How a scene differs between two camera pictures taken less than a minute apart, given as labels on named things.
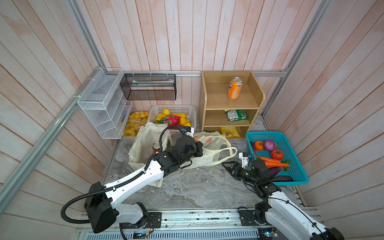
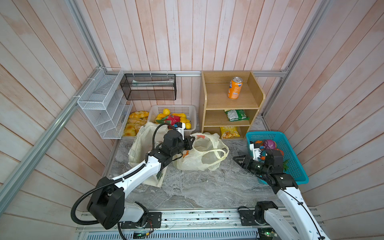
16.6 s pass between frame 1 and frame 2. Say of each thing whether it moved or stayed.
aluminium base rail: stayed
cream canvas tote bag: stayed
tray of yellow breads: stayed
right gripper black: moved
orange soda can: stayed
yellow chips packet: stayed
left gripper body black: moved
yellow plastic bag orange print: moved
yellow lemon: stayed
